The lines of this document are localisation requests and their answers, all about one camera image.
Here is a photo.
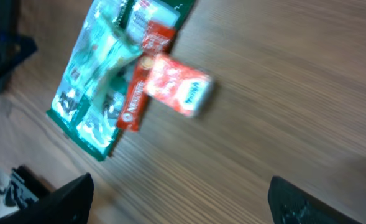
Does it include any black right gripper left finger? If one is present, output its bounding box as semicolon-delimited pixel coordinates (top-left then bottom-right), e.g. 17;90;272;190
0;173;94;224

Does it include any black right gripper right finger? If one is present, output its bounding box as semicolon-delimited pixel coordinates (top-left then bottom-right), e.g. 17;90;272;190
268;176;360;224

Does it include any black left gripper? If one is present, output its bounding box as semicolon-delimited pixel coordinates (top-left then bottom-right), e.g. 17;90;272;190
0;0;37;93

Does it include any green 3M gloves package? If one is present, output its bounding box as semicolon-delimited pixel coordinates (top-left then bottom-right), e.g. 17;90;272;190
47;0;195;161

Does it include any pale green snack packet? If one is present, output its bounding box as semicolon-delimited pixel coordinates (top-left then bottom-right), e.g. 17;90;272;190
64;18;142;101

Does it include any red Nescafe coffee stick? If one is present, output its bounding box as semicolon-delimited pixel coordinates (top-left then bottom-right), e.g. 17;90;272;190
116;21;177;132

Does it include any red white tissue pack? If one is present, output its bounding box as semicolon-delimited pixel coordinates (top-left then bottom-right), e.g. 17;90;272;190
144;54;214;117

